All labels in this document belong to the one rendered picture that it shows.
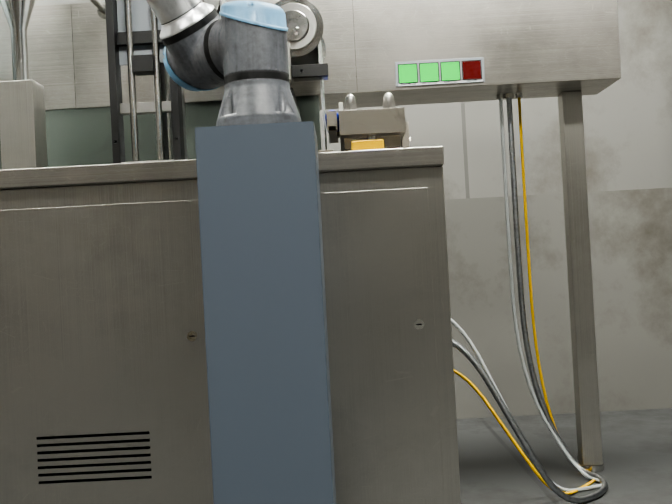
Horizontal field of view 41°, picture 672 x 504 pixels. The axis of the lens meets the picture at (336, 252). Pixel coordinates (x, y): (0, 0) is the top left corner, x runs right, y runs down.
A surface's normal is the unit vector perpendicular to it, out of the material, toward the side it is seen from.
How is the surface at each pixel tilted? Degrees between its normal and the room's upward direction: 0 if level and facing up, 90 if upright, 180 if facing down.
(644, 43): 90
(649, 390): 90
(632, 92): 90
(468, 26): 90
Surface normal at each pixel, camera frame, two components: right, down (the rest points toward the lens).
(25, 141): -0.01, -0.01
